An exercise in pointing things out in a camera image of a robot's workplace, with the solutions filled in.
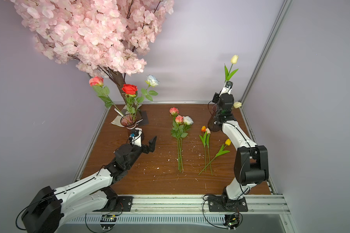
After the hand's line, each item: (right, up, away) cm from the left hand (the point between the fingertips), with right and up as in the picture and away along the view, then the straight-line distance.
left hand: (150, 134), depth 78 cm
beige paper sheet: (-33, +6, +32) cm, 46 cm away
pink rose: (+12, +14, +32) cm, 37 cm away
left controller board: (-20, -43, -7) cm, 48 cm away
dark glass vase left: (-16, +7, +10) cm, 20 cm away
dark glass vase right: (+32, +7, -12) cm, 35 cm away
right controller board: (+42, -42, -8) cm, 60 cm away
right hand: (+42, +27, +3) cm, 50 cm away
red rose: (-11, +20, +2) cm, 23 cm away
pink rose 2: (+16, +8, +25) cm, 31 cm away
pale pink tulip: (+36, -1, +22) cm, 42 cm away
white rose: (+22, +7, +25) cm, 34 cm away
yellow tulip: (+48, -8, +16) cm, 52 cm away
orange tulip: (+33, -7, +19) cm, 38 cm away
